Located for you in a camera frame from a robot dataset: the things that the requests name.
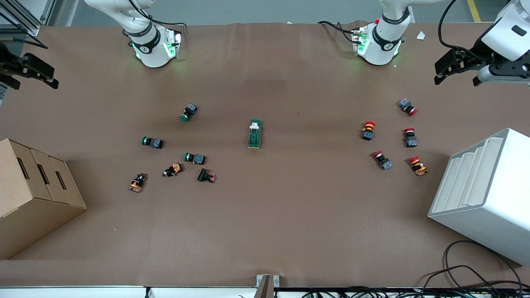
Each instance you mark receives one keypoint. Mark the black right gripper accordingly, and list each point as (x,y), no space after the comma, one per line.
(9,62)

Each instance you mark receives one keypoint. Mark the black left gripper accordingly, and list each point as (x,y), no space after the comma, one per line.
(472,58)

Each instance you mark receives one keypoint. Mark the green load switch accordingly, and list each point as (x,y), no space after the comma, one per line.
(255,136)

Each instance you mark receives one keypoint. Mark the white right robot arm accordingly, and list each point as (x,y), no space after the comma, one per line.
(149,49)

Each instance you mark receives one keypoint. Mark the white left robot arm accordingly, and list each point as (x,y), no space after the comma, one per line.
(383,45)

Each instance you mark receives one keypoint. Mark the small white paper scrap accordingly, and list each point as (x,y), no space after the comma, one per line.
(421,35)

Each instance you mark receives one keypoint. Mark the red push button blue block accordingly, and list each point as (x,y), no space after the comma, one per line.
(410,141)
(405,104)
(385,163)

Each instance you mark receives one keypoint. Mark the red mushroom button orange block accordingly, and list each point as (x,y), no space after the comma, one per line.
(367,133)
(419,168)

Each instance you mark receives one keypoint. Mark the green push button blue block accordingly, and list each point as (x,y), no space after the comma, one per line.
(155,143)
(190,110)
(198,159)

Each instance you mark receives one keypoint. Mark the brown cardboard box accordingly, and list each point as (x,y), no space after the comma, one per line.
(29,215)

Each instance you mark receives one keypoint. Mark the white slotted storage rack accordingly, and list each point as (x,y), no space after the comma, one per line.
(497,207)

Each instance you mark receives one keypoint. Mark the brown paper table mat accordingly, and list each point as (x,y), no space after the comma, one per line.
(290,207)

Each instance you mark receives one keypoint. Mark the black orange switch component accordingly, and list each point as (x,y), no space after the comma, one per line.
(174,169)
(137,183)

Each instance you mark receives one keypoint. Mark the black red switch component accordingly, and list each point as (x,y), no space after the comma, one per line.
(203,175)

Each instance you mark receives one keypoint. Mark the white table edge rail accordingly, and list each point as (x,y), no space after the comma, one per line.
(83,293)

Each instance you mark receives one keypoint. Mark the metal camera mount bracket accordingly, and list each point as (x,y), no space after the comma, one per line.
(267,287)

